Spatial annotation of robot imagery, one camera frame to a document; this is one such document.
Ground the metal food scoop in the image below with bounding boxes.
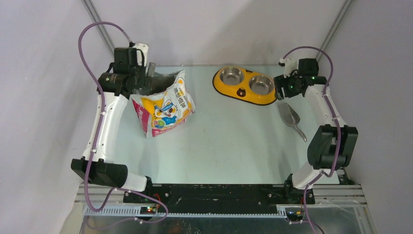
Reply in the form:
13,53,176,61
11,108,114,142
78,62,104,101
277,102,307,142

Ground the pet food bag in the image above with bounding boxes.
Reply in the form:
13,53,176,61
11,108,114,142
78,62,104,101
131,70,195,138

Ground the yellow double pet bowl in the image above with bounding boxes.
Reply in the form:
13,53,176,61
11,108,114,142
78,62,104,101
212,65,276,106

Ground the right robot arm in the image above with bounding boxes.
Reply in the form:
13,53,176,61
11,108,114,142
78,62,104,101
274,58,358,204

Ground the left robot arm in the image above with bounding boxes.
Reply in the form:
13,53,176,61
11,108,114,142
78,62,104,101
71,43,154,203

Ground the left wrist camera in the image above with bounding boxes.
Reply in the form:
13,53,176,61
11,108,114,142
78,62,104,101
133,43,149,67

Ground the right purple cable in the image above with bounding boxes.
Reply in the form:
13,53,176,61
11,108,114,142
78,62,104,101
282,45,343,234

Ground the purple cable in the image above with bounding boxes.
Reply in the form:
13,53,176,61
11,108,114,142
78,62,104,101
282,45,343,234
78,21,169,230

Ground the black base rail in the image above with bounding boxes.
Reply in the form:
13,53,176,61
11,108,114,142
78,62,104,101
143,184,315,215

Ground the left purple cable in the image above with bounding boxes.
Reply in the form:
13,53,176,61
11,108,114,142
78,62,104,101
78,21,169,230

